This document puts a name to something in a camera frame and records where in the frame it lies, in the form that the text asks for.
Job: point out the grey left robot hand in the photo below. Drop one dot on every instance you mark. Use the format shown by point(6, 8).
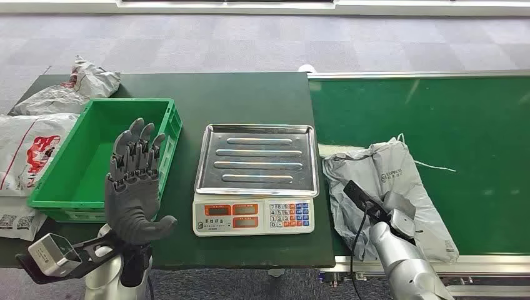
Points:
point(132, 198)

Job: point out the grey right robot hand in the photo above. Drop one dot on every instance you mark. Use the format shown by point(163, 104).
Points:
point(401, 205)

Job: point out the grey courier bag package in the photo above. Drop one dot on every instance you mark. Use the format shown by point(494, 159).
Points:
point(393, 165)

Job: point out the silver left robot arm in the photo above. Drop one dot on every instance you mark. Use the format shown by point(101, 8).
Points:
point(101, 285)

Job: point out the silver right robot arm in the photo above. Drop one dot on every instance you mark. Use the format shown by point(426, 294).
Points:
point(406, 269)

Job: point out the green conveyor belt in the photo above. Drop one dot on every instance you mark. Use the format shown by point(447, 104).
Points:
point(455, 124)

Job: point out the green plastic crate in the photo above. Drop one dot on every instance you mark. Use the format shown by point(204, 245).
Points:
point(82, 165)

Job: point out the white bag with red print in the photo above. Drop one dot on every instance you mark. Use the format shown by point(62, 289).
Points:
point(29, 153)

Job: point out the white bag with QR codes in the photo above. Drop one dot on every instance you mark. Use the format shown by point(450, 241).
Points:
point(18, 219)

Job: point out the white electronic scale body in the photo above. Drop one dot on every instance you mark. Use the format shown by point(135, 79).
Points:
point(252, 215)

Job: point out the crumpled white courier bag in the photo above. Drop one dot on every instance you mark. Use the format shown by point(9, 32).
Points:
point(93, 80)

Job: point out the flat grey-white courier bag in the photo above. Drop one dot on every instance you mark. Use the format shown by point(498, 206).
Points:
point(49, 101)

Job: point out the steel scale tray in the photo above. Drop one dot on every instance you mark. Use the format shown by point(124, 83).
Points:
point(256, 159)

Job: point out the white round cap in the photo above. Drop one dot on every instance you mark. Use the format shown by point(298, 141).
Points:
point(307, 68)

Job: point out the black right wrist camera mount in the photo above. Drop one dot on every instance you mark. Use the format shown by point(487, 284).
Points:
point(364, 200)

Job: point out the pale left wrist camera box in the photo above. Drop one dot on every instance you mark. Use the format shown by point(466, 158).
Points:
point(51, 254)

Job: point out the black left wrist camera bracket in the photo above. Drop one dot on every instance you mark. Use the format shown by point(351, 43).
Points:
point(29, 271)

